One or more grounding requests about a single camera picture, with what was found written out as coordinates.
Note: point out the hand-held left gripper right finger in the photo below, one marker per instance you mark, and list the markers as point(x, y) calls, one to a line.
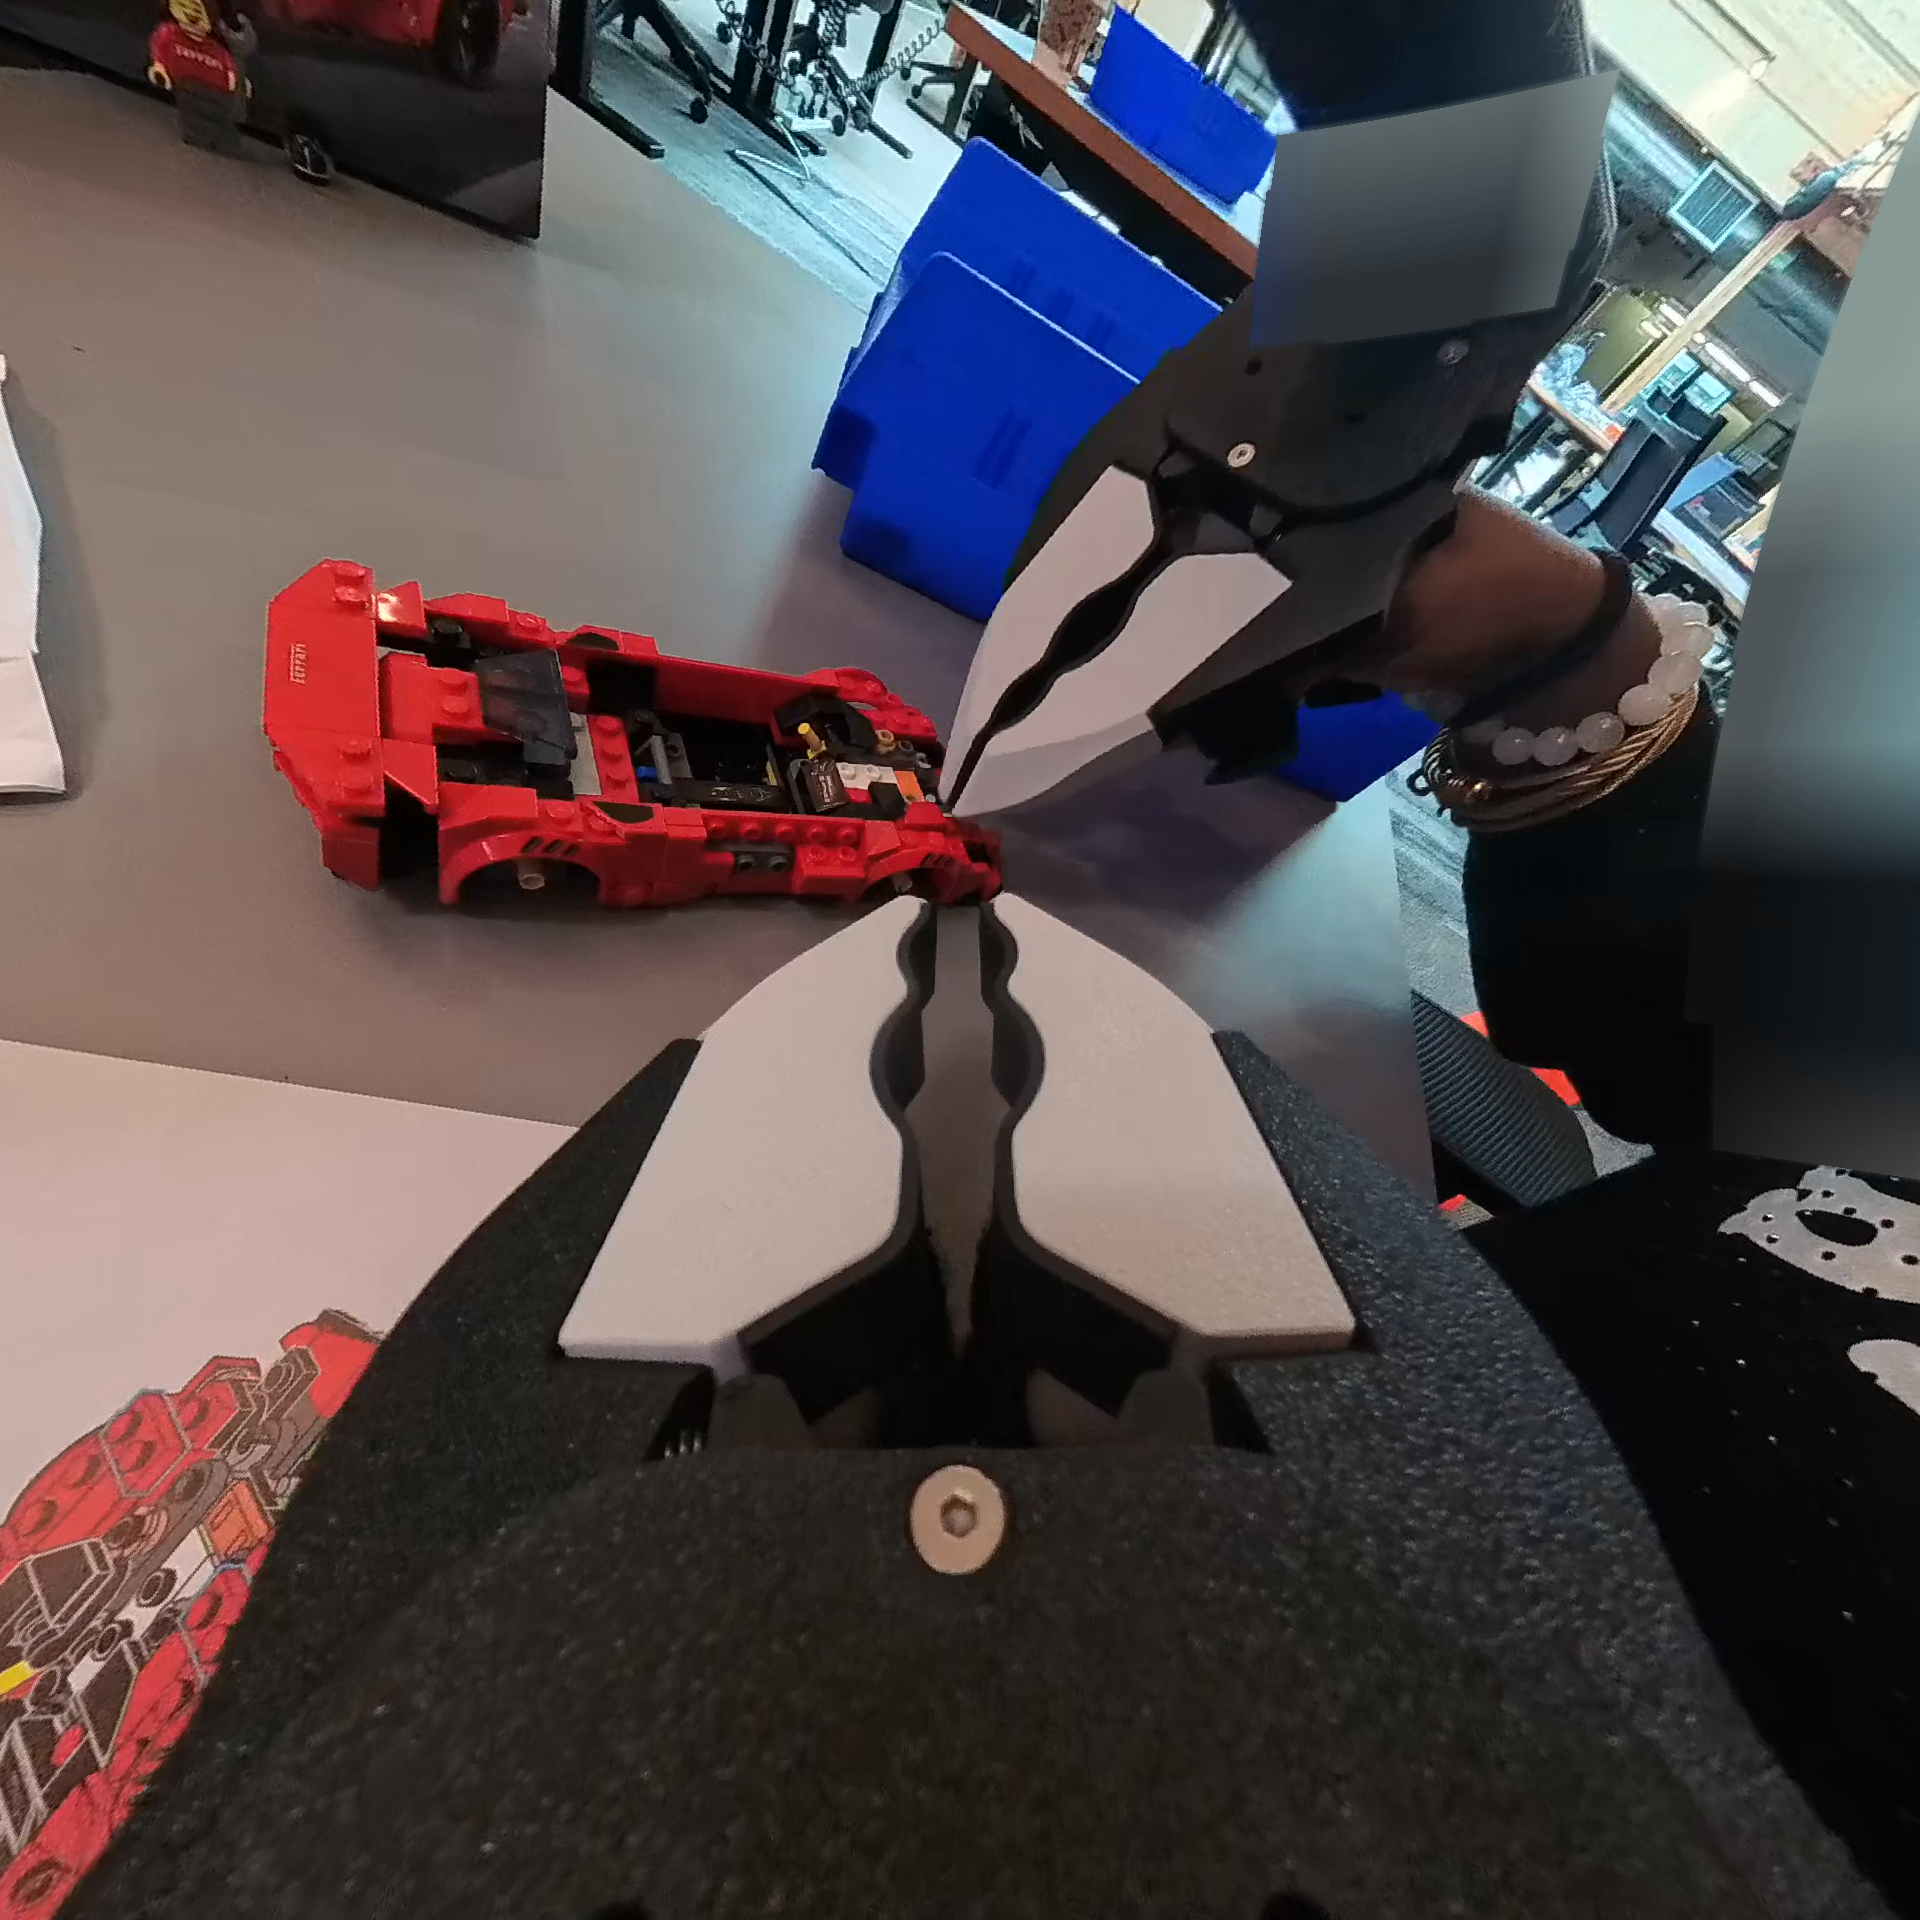
point(1172, 1171)

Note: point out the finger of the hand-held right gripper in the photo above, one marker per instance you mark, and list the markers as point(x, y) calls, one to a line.
point(1184, 644)
point(1037, 628)

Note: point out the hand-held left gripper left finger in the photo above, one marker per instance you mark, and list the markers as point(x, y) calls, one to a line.
point(750, 1171)

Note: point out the red toy brick car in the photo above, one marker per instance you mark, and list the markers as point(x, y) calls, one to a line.
point(452, 750)

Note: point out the person's right forearm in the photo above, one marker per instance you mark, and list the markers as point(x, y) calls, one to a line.
point(1590, 960)

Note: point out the person's right hand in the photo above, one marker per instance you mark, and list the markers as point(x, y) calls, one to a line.
point(1517, 600)

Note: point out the blue plastic bin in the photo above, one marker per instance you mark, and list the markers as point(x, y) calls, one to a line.
point(1051, 240)
point(962, 434)
point(1172, 106)

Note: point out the wooden table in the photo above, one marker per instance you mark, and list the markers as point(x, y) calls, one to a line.
point(1118, 164)

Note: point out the white instruction booklet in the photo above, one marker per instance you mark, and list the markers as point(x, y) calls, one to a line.
point(181, 1200)

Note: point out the black office chair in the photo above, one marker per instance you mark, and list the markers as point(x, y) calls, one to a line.
point(780, 83)

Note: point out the dark printed toy box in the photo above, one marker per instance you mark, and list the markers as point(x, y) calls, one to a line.
point(375, 119)

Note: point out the white paper sheet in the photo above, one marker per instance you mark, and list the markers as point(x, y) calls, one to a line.
point(24, 721)

